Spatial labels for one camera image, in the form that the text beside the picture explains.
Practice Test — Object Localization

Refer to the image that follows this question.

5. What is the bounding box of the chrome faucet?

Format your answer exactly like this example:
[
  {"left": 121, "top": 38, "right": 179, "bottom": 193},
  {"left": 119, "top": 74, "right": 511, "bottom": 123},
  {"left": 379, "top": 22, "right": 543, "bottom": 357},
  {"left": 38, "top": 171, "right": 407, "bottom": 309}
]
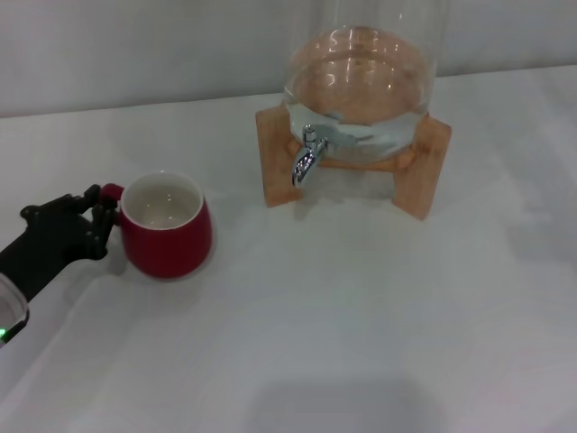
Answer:
[{"left": 292, "top": 124, "right": 329, "bottom": 187}]

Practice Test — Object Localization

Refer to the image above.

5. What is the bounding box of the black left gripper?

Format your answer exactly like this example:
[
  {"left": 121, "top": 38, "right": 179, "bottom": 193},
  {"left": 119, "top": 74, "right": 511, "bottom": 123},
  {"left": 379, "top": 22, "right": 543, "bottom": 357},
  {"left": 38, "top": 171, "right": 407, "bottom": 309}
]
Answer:
[{"left": 0, "top": 183, "right": 114, "bottom": 304}]

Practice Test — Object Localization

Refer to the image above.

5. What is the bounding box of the wooden dispenser stand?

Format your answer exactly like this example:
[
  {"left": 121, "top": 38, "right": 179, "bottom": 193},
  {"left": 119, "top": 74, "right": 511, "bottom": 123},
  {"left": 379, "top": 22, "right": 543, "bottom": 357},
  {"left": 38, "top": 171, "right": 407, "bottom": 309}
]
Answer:
[{"left": 254, "top": 104, "right": 453, "bottom": 222}]

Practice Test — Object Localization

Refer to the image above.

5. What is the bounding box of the red ceramic cup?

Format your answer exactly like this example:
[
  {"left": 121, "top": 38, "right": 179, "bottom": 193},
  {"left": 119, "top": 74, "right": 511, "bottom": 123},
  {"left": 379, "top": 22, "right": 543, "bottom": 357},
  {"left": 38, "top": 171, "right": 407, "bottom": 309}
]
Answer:
[{"left": 99, "top": 170, "right": 214, "bottom": 281}]

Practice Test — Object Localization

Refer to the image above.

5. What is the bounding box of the glass water dispenser jar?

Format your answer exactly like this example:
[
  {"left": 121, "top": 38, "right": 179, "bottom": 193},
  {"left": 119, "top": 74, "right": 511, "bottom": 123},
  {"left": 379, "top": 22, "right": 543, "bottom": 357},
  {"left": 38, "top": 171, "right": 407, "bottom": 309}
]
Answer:
[{"left": 282, "top": 0, "right": 445, "bottom": 161}]

